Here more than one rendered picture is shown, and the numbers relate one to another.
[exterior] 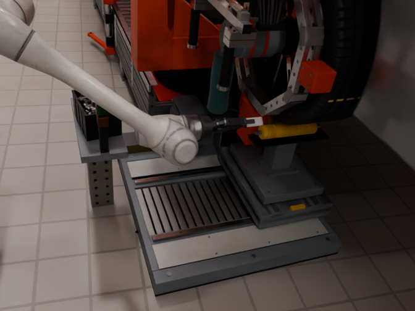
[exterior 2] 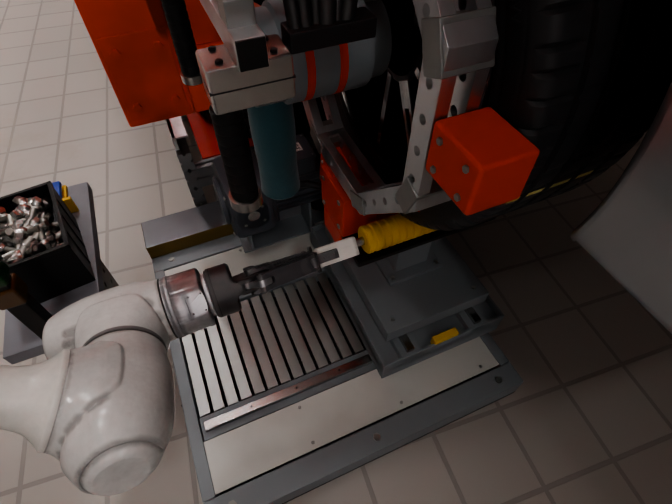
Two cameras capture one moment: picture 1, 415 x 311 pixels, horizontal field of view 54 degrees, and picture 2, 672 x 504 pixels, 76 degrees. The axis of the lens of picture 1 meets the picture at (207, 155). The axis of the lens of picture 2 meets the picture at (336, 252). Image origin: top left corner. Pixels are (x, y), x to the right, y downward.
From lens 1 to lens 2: 0.86 m
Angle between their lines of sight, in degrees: 15
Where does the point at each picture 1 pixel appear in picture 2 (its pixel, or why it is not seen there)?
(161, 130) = (39, 420)
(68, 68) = not seen: outside the picture
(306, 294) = (470, 486)
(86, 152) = (15, 341)
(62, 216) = not seen: hidden behind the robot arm
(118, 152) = not seen: hidden behind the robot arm
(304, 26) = (435, 14)
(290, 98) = (413, 205)
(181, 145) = (96, 472)
